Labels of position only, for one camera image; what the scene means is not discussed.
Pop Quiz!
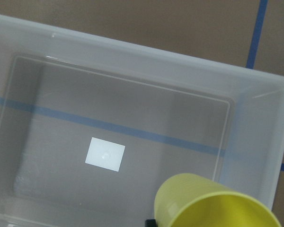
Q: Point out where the yellow plastic cup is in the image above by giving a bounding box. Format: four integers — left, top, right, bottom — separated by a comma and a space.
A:
154, 173, 281, 227

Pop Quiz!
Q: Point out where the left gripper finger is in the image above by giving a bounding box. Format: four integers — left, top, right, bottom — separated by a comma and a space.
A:
144, 219, 157, 227

